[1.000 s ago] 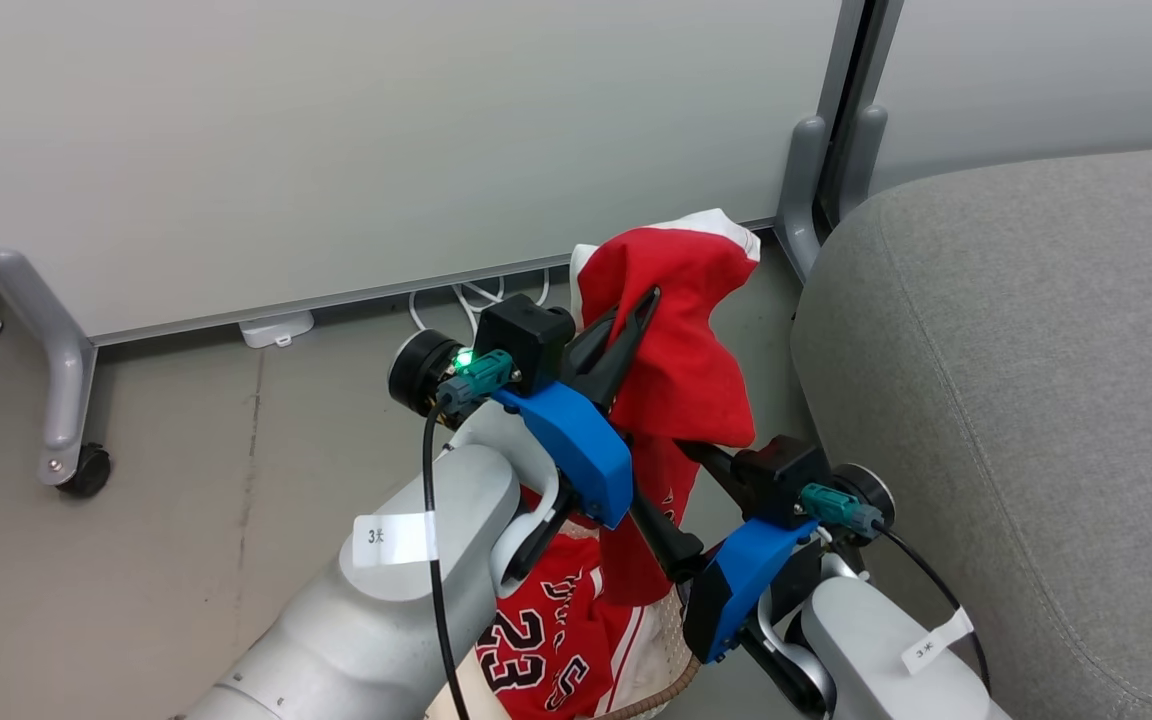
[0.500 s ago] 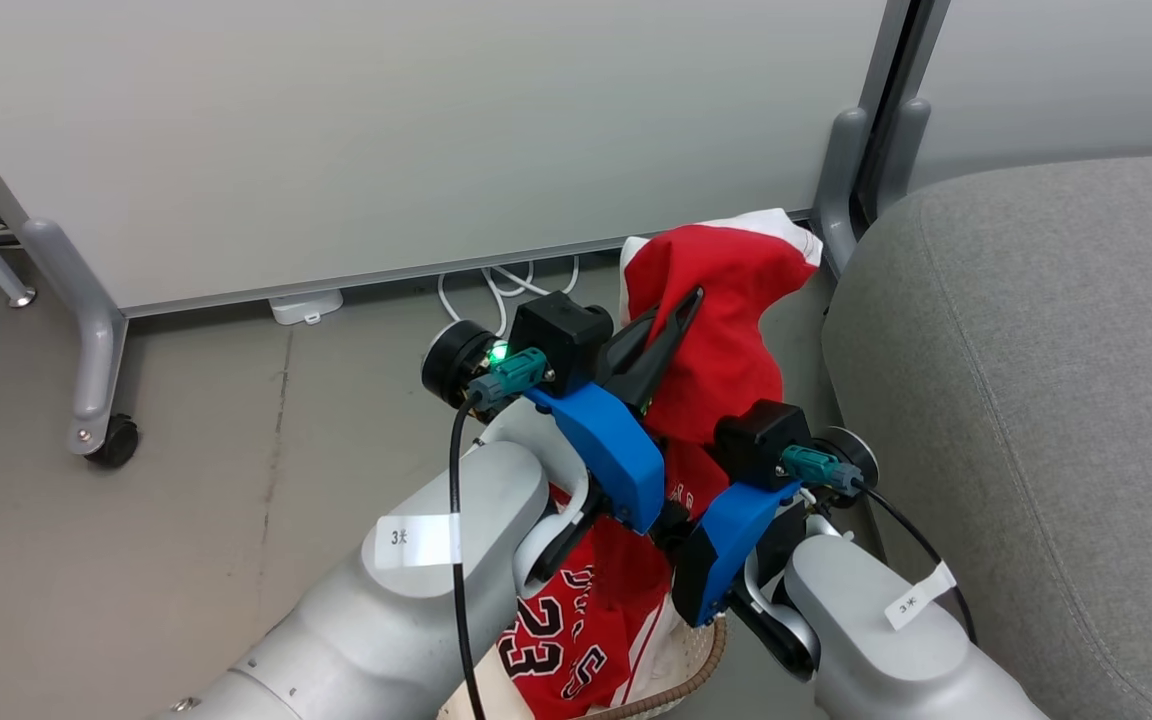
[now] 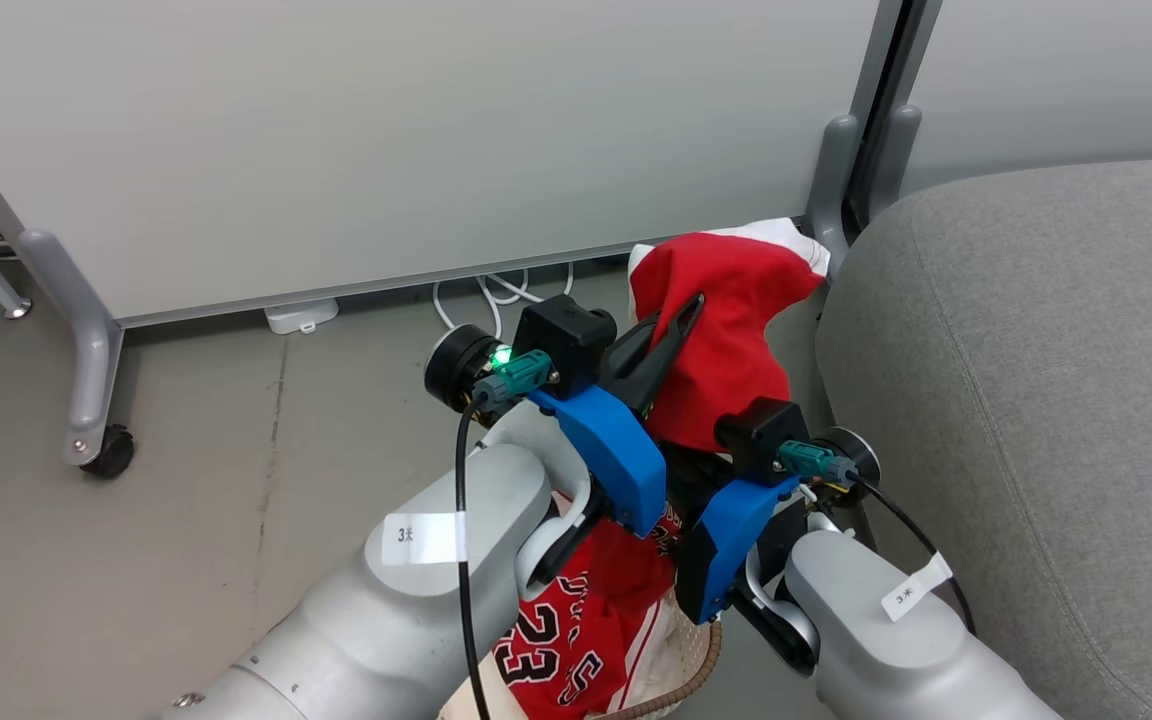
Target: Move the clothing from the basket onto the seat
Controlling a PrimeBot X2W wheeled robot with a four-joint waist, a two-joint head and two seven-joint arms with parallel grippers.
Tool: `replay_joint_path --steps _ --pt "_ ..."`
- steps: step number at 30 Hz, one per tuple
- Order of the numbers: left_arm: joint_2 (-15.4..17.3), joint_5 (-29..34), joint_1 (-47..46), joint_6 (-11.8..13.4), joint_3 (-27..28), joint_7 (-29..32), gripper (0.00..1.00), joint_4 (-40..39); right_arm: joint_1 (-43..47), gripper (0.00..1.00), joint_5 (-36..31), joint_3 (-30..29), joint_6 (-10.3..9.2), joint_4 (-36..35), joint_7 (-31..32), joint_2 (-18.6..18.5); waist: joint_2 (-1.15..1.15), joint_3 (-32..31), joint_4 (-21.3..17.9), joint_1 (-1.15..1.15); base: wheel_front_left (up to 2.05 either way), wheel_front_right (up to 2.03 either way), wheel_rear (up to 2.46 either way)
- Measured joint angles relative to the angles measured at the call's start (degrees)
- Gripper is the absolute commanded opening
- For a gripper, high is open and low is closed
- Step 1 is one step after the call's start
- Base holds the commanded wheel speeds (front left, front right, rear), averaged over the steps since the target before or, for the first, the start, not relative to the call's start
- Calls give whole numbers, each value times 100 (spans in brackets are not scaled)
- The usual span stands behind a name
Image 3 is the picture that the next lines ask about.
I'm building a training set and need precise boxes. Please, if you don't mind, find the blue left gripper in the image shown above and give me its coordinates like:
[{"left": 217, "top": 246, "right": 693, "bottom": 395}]
[{"left": 526, "top": 293, "right": 707, "bottom": 541}]

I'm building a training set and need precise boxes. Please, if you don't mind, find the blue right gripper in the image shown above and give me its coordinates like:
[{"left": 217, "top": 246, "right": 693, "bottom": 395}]
[{"left": 674, "top": 475, "right": 801, "bottom": 627}]

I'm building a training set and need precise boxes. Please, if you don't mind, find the red and white garment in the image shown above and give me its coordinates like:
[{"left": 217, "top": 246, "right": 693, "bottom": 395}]
[{"left": 627, "top": 217, "right": 833, "bottom": 457}]

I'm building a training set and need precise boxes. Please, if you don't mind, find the cream laundry basket tan rim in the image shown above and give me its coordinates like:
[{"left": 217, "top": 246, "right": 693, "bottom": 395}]
[{"left": 436, "top": 590, "right": 727, "bottom": 720}]

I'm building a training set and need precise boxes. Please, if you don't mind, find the red number 23 jersey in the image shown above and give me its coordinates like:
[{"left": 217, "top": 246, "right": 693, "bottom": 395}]
[{"left": 491, "top": 498, "right": 685, "bottom": 720}]

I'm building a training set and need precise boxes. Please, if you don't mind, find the grey upright partition foot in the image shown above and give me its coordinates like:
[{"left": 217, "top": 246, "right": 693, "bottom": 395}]
[
  {"left": 870, "top": 104, "right": 923, "bottom": 229},
  {"left": 802, "top": 113, "right": 863, "bottom": 283}
]

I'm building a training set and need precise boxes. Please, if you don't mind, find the large white partition panel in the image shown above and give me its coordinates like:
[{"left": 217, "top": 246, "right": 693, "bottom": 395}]
[{"left": 0, "top": 0, "right": 883, "bottom": 329}]

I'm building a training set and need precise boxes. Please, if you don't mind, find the white power adapter box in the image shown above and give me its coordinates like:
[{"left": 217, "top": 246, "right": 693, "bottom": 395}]
[{"left": 263, "top": 297, "right": 341, "bottom": 336}]

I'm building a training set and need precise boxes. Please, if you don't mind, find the grey fabric sofa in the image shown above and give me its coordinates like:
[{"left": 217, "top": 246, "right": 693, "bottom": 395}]
[{"left": 813, "top": 154, "right": 1152, "bottom": 720}]

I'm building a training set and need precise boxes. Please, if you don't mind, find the white partition panel beside sofa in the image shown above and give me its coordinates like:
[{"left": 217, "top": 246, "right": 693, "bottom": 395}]
[{"left": 900, "top": 0, "right": 1152, "bottom": 197}]

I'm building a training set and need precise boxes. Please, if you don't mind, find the black caster wheel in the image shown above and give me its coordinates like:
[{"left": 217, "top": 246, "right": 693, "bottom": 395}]
[{"left": 80, "top": 424, "right": 136, "bottom": 480}]

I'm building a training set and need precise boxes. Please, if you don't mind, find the white table leg with caster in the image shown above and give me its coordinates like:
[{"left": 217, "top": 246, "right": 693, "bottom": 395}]
[{"left": 15, "top": 227, "right": 128, "bottom": 469}]

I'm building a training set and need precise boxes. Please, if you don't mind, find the teal right camera cable connector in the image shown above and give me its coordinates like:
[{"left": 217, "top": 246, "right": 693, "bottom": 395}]
[{"left": 778, "top": 440, "right": 858, "bottom": 487}]

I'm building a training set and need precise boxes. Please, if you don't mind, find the teal camera cable connector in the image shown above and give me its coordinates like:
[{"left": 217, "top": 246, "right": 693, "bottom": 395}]
[
  {"left": 778, "top": 440, "right": 858, "bottom": 487},
  {"left": 476, "top": 350, "right": 553, "bottom": 412}
]

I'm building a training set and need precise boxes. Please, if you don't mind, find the teal left camera cable connector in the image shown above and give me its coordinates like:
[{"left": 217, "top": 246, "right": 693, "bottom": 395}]
[{"left": 476, "top": 350, "right": 553, "bottom": 412}]

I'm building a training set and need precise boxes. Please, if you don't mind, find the white looped cable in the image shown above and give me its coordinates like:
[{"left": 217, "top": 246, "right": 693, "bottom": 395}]
[{"left": 432, "top": 261, "right": 577, "bottom": 337}]

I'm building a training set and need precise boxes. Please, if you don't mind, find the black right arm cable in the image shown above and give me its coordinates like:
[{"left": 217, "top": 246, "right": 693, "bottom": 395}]
[{"left": 850, "top": 475, "right": 978, "bottom": 637}]

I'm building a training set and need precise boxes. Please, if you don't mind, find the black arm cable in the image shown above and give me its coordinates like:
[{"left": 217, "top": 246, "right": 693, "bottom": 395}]
[
  {"left": 455, "top": 393, "right": 493, "bottom": 720},
  {"left": 850, "top": 475, "right": 978, "bottom": 637}
]

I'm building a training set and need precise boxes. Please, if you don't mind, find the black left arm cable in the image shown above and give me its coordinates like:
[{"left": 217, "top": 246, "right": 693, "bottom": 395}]
[{"left": 455, "top": 393, "right": 493, "bottom": 720}]

